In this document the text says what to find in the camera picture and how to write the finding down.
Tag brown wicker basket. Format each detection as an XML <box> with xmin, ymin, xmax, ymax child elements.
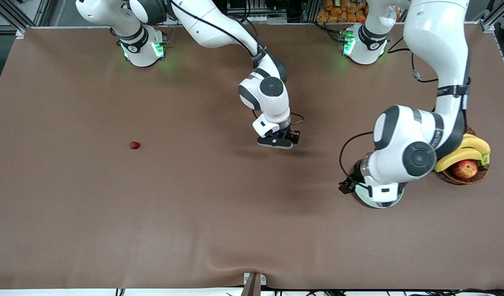
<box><xmin>435</xmin><ymin>127</ymin><xmax>489</xmax><ymax>185</ymax></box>

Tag white terminal block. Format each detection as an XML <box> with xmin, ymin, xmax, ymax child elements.
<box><xmin>256</xmin><ymin>14</ymin><xmax>288</xmax><ymax>24</ymax></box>

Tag pale green round plate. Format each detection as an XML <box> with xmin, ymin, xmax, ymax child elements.
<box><xmin>354</xmin><ymin>183</ymin><xmax>404</xmax><ymax>209</ymax></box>

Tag grey metal mounting bracket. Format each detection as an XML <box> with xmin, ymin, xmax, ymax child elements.
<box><xmin>244</xmin><ymin>272</ymin><xmax>267</xmax><ymax>286</ymax></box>

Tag red yellow apple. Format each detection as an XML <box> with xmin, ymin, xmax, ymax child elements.
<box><xmin>452</xmin><ymin>160</ymin><xmax>479</xmax><ymax>179</ymax></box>

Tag pile of golden bread rolls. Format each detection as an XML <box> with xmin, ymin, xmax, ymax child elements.
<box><xmin>316</xmin><ymin>0</ymin><xmax>368</xmax><ymax>23</ymax></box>

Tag brown table mat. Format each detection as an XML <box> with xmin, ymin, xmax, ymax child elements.
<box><xmin>0</xmin><ymin>24</ymin><xmax>504</xmax><ymax>290</ymax></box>

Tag dark camera mast post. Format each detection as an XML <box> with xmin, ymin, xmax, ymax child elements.
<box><xmin>240</xmin><ymin>274</ymin><xmax>262</xmax><ymax>296</ymax></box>

